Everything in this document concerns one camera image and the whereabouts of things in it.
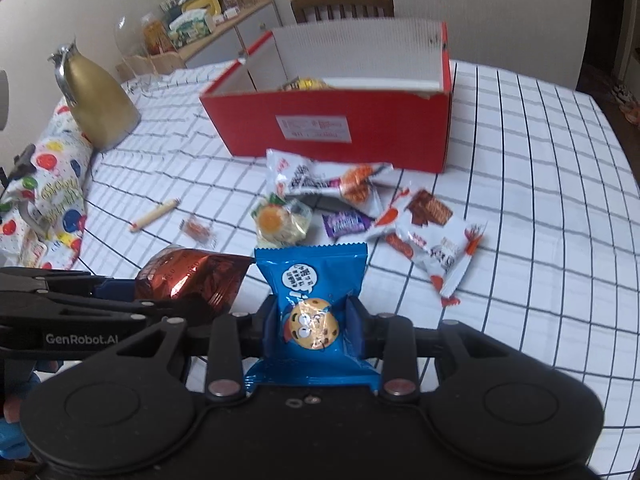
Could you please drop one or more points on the colourful packet at bottom left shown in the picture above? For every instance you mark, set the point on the colourful packet at bottom left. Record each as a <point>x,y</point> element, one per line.
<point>55,195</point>

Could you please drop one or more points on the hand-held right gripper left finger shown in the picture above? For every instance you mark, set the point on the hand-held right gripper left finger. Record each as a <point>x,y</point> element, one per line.
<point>270,322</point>

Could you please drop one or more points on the checkered white tablecloth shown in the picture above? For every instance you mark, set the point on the checkered white tablecloth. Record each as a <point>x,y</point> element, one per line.
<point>525,185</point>

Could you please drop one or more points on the green tissue box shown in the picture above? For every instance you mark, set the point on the green tissue box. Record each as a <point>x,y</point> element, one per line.
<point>192,30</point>

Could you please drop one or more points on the red cardboard box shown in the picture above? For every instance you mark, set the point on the red cardboard box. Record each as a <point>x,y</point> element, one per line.
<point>345,125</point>

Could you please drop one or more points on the gold thermos jug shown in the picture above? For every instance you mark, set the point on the gold thermos jug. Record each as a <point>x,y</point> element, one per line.
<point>97,100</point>

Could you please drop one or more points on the small brown candy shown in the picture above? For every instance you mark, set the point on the small brown candy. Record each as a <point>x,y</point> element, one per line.
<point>196,226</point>

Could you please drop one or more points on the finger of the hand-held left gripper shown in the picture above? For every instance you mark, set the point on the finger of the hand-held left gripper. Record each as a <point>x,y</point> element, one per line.
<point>116,290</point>
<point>100,313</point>

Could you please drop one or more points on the row of shoes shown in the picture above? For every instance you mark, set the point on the row of shoes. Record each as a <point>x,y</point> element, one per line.
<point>626,105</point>

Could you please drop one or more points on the yellow-green jelly packet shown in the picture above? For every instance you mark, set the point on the yellow-green jelly packet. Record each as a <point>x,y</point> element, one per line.
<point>277,220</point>

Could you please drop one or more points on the clear drinking glass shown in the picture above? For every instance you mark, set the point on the clear drinking glass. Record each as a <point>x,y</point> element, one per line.
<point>131,47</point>

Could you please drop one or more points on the person's left hand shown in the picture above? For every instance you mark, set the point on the person's left hand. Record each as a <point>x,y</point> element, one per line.
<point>10,427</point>

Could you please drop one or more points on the white packet with wafer picture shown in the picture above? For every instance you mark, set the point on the white packet with wafer picture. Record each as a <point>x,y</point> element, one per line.
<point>425,210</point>

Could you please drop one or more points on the red-brown foil snack packet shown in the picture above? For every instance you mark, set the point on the red-brown foil snack packet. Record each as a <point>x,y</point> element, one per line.
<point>195,275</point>

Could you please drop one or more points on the white and orange snack packet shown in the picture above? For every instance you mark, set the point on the white and orange snack packet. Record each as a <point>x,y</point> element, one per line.
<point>440,255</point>

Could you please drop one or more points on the wooden sideboard with white drawers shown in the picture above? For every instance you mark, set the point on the wooden sideboard with white drawers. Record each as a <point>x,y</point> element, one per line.
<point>250,20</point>

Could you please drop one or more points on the beige sausage stick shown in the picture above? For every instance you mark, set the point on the beige sausage stick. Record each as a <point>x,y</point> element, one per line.
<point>154,215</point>

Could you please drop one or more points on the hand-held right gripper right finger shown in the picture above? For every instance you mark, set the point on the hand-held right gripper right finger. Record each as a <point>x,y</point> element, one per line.
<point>357,322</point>

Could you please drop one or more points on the purple candy packet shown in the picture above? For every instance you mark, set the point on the purple candy packet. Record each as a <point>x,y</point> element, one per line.
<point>346,223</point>

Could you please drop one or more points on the wooden chair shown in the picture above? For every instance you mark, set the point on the wooden chair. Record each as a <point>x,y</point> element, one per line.
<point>345,4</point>

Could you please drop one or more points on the white packet with black lettering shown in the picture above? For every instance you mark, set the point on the white packet with black lettering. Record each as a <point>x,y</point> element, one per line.
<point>310,175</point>

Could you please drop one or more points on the yellow snack packet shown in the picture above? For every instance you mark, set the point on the yellow snack packet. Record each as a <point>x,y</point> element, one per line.
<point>306,83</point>

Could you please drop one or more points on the blue cookie packet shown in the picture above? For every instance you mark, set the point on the blue cookie packet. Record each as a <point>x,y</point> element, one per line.
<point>309,285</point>

